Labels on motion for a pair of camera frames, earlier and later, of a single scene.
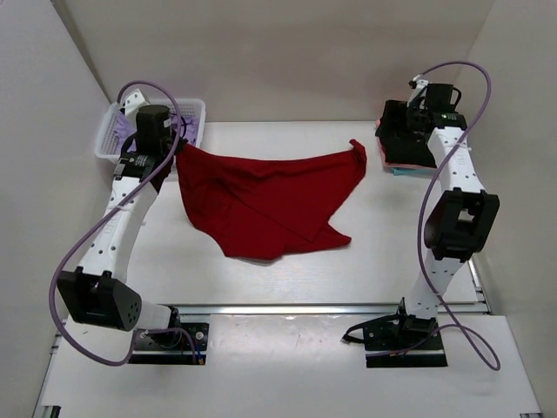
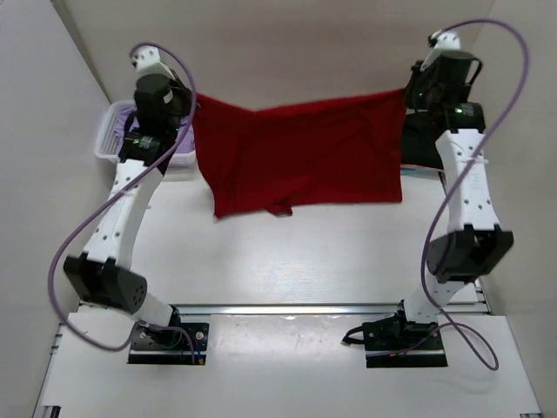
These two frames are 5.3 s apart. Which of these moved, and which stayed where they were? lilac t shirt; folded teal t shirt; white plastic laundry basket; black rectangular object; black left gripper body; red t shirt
Moved: red t shirt; black left gripper body
Stayed: white plastic laundry basket; black rectangular object; lilac t shirt; folded teal t shirt
